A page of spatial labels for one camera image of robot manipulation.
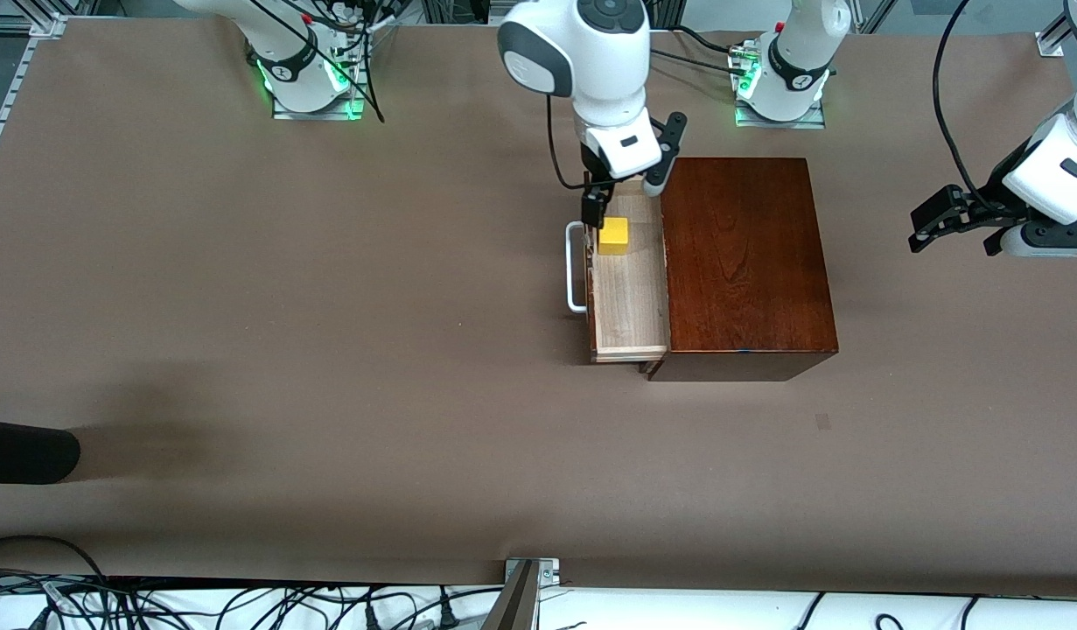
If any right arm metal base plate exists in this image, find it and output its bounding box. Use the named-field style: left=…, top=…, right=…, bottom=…
left=271, top=24, right=366, bottom=122

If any thin black table cable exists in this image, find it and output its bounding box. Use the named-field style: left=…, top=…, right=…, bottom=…
left=647, top=45, right=740, bottom=73
left=668, top=24, right=737, bottom=57

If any aluminium frame rail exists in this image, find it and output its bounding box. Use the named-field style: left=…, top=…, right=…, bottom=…
left=0, top=0, right=66, bottom=185

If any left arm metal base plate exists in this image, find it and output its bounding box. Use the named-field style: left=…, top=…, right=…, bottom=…
left=732, top=39, right=828, bottom=130

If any wooden drawer with metal handle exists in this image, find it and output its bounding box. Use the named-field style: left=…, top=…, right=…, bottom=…
left=566, top=175, right=673, bottom=365

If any aluminium camera post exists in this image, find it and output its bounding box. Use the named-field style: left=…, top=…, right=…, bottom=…
left=481, top=560, right=539, bottom=630

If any aluminium frame structure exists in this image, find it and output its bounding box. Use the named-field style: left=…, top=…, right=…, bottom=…
left=416, top=0, right=688, bottom=34

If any small metal corner bracket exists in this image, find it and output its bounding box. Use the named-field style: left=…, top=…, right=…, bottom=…
left=503, top=556, right=562, bottom=589

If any dark red wooden cabinet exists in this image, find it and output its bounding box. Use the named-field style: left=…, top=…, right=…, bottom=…
left=647, top=157, right=839, bottom=382

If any aluminium corner profile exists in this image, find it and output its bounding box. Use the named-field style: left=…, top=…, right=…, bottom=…
left=1035, top=0, right=1077, bottom=59

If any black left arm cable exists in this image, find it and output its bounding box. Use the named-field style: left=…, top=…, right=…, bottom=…
left=932, top=0, right=987, bottom=213

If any black cylindrical object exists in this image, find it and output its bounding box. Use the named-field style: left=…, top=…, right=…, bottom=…
left=0, top=419, right=81, bottom=485

